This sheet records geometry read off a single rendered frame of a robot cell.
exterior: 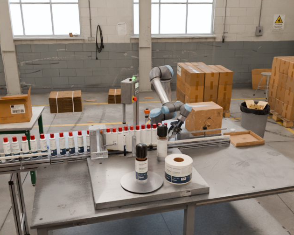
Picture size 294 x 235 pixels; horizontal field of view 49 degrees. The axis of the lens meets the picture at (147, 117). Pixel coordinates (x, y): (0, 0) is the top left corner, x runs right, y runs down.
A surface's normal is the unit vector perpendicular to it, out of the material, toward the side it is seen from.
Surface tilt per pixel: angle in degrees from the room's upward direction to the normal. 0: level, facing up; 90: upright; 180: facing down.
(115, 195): 0
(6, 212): 0
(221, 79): 90
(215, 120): 90
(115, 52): 90
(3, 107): 91
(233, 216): 1
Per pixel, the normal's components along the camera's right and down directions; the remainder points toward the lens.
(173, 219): 0.01, -0.94
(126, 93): -0.35, 0.31
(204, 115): 0.26, 0.32
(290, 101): -0.99, 0.06
